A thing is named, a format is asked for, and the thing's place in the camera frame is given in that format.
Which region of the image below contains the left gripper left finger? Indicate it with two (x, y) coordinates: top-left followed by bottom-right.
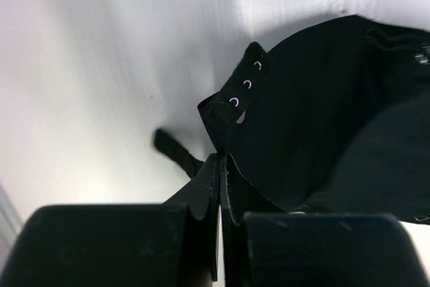
(1, 154), (220, 286)

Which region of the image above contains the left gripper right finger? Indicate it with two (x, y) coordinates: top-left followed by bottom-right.
(220, 155), (429, 286)

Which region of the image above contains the black garment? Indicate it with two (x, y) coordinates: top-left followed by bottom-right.
(153, 13), (430, 224)

